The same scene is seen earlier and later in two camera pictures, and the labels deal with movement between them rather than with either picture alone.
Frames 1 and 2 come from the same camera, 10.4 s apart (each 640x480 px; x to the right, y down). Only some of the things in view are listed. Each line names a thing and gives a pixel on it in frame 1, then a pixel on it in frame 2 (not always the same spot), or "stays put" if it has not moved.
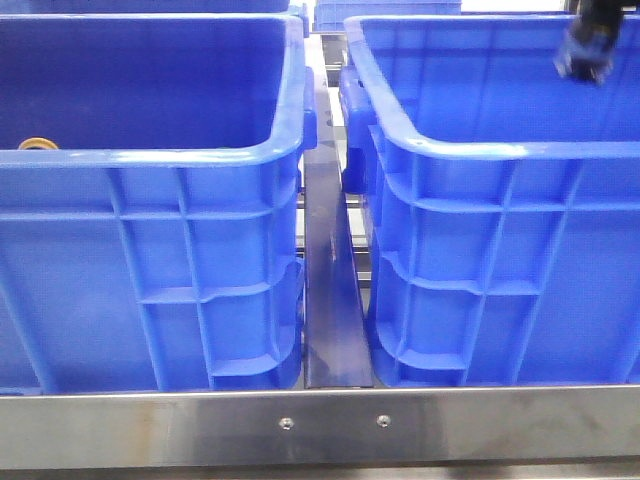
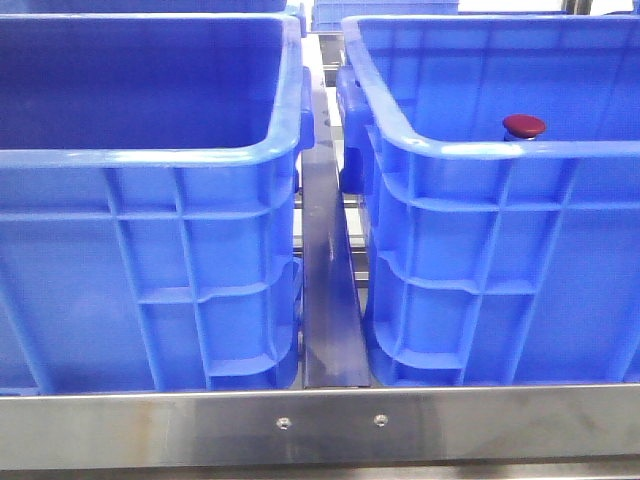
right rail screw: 383,420 stays put
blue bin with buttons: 150,201 stays put
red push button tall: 587,52 -> 522,127
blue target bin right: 502,202 stays put
